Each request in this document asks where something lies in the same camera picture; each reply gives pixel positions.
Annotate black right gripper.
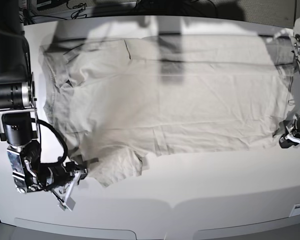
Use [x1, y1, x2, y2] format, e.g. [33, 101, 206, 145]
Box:
[43, 161, 77, 192]

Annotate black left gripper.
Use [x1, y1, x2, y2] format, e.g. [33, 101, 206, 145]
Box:
[279, 114, 300, 148]

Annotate light grey T-shirt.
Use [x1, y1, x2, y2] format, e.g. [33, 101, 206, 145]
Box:
[40, 34, 294, 187]

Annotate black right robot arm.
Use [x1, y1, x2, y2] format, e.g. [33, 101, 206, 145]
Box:
[0, 12, 76, 193]

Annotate black cables behind table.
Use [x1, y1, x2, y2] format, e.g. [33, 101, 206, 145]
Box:
[22, 0, 96, 21]

